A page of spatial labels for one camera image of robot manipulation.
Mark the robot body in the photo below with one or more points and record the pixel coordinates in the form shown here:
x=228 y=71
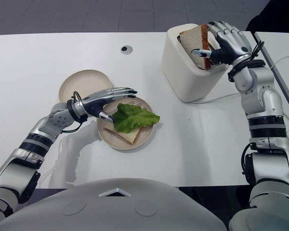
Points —
x=115 y=209

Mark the cream toaster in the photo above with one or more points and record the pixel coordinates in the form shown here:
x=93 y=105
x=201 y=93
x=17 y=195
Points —
x=183 y=74

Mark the beige plate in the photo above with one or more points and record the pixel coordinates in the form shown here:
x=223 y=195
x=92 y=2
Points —
x=84 y=81
x=144 y=134

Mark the green lettuce leaf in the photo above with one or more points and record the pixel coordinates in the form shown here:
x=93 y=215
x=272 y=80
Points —
x=132 y=118

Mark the bread slice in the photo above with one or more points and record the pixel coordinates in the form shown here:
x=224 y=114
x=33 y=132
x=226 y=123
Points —
x=193 y=39
x=130 y=136

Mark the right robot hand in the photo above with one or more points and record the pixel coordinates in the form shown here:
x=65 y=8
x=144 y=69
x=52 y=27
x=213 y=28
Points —
x=233 y=41

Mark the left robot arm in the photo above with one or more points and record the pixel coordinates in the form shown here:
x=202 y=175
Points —
x=36 y=134

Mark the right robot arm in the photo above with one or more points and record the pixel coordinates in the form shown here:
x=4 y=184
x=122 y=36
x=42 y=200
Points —
x=267 y=120

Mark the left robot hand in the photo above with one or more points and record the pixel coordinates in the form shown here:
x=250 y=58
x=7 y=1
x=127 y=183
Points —
x=103 y=96

